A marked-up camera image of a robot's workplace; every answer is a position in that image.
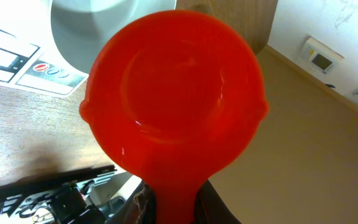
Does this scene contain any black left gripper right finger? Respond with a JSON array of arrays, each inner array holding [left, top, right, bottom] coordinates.
[[194, 180, 241, 224]]

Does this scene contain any red plastic measuring scoop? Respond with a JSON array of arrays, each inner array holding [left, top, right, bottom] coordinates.
[[79, 10, 269, 223]]

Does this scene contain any white bowl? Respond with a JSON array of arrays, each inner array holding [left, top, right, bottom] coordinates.
[[51, 0, 177, 73]]

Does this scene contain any white kitchen scale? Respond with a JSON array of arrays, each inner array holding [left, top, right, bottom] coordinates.
[[0, 0, 88, 97]]

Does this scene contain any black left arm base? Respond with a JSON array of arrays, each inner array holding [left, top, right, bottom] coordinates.
[[0, 165, 141, 223]]

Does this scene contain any white wall socket box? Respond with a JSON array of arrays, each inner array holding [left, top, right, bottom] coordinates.
[[296, 37, 344, 75]]

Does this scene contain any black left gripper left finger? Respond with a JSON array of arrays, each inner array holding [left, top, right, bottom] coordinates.
[[116, 182, 157, 224]]

